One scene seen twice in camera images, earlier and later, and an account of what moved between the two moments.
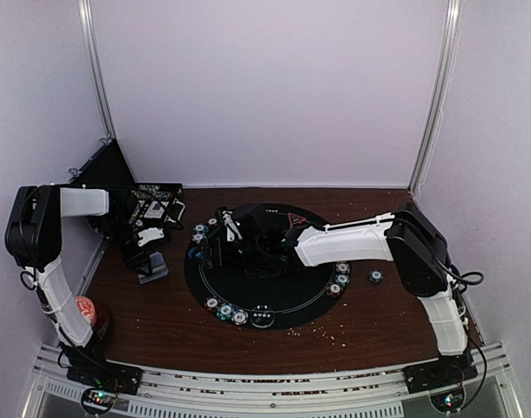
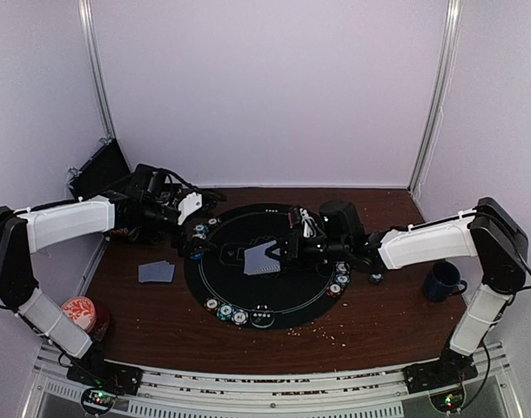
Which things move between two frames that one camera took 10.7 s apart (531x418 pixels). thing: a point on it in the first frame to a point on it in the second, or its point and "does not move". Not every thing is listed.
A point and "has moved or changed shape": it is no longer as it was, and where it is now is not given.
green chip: [225, 311] does not move
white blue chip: [342, 267] does not move
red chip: [211, 303] does not move
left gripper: [134, 259] to [188, 247]
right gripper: [223, 260] to [294, 249]
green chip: [342, 279] does not move
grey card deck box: [157, 265] has moved or changed shape
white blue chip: [239, 317] does not move
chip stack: [333, 289] does not move
